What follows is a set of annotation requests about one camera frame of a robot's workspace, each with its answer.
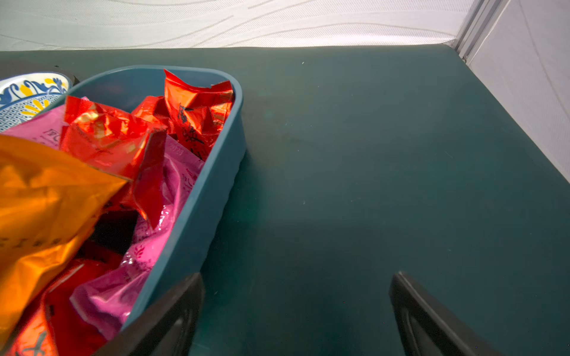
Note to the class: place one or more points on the blue yellow patterned bowl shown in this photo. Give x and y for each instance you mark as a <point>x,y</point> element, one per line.
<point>25,96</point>

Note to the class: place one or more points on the large pink tea bag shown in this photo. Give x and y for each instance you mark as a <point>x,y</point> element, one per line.
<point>45,129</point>

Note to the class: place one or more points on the red orange tea bag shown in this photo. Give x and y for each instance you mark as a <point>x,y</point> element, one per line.
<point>194,116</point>

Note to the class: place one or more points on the blue plastic storage box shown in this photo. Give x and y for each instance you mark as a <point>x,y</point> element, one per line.
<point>187,248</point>

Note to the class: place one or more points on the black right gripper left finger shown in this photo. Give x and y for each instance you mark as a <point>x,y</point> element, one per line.
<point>165,328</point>

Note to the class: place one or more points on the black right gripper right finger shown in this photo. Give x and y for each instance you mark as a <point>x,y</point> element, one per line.
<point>428,327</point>

